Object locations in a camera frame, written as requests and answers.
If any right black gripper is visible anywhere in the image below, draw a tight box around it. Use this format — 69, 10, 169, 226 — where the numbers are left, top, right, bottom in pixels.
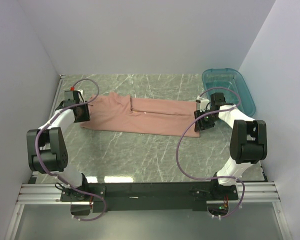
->
194, 108, 219, 132

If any teal plastic basin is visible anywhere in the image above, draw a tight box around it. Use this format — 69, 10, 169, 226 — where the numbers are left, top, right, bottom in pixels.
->
201, 68, 256, 117

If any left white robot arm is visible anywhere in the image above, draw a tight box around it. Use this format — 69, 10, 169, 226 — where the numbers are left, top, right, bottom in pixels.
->
26, 88, 90, 201

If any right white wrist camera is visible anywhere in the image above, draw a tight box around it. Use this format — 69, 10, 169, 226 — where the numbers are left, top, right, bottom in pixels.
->
196, 96, 211, 112

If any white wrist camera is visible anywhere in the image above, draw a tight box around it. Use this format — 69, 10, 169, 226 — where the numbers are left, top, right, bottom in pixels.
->
70, 86, 85, 102
196, 96, 211, 112

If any aluminium frame rail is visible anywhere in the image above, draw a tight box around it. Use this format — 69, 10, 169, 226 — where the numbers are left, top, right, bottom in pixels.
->
16, 182, 281, 205

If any pink printed t shirt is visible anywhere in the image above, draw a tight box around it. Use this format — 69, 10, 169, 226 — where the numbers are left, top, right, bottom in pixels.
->
80, 92, 197, 136

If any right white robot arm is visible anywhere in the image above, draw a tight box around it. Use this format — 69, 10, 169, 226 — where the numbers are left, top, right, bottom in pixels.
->
194, 92, 268, 200

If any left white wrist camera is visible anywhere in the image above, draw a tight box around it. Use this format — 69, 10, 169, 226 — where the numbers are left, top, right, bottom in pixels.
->
70, 86, 85, 102

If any black base beam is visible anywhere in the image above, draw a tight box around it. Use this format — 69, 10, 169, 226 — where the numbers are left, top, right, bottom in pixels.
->
58, 180, 239, 213

